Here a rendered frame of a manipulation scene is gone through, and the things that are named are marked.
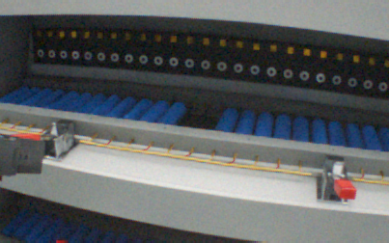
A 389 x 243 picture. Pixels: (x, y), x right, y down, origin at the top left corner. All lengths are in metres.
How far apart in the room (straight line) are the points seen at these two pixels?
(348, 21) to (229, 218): 0.20
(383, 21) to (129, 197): 0.27
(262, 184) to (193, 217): 0.07
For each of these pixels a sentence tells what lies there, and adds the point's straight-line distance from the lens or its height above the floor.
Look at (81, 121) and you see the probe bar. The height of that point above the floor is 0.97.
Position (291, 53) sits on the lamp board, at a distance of 0.49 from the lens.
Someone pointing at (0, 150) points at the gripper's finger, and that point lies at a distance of 0.26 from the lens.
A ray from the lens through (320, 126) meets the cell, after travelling 0.44.
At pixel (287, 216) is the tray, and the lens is 0.35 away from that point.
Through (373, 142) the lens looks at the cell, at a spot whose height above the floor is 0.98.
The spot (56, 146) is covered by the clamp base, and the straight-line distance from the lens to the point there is 0.39.
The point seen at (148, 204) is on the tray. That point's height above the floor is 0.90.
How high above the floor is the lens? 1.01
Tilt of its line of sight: 5 degrees down
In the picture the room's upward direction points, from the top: 6 degrees clockwise
